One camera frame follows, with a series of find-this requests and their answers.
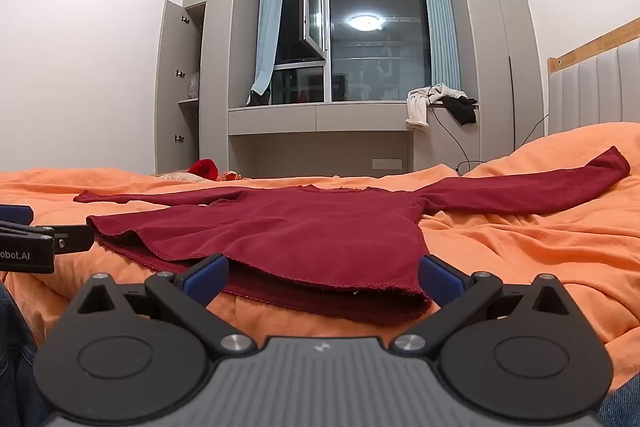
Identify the light blue hanging curtain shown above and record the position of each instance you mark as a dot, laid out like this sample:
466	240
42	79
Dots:
440	17

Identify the orange blanket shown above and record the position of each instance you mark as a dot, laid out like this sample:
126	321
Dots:
525	267

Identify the grey window bench cabinet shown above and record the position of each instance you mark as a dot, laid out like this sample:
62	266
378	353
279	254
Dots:
310	117

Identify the light blue tied curtain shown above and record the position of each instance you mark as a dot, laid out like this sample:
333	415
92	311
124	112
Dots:
267	27

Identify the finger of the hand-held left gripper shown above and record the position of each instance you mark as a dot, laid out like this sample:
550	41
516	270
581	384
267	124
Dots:
74	238
15	213

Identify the person's right leg in jeans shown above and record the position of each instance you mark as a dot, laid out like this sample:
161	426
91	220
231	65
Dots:
622	407

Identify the window with open sash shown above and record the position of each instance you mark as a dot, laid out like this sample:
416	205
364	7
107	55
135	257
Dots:
375	47

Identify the dark red sweater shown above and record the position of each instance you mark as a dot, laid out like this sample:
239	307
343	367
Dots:
280	237

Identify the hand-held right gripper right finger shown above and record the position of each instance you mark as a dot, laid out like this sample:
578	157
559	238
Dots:
440	279

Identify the bright red cloth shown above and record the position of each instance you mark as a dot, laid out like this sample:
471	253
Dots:
204	168

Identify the white wall socket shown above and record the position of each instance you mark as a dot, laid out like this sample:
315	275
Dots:
387	164

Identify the grey wardrobe with open door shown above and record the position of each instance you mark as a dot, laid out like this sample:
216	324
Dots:
192	57

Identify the small orange cloth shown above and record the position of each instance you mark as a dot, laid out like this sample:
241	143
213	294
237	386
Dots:
229	176

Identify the person's left leg in jeans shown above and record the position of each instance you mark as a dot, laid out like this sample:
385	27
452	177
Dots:
15	357

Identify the grey padded headboard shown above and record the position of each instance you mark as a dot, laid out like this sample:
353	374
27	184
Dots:
600	92

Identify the black garment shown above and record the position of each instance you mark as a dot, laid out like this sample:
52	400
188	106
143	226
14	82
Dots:
462	109

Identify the person's leg in jeans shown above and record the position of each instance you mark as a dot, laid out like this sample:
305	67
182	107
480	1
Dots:
622	407
15	357

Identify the white garment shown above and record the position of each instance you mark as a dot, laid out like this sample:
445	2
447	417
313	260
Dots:
416	107

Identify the pale patterned cloth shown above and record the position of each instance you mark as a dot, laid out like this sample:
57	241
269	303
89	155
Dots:
175	177

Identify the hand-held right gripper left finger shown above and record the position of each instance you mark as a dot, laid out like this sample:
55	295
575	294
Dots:
206	278

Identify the grey wardrobe with closed doors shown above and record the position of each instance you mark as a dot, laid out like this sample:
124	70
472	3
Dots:
495	47

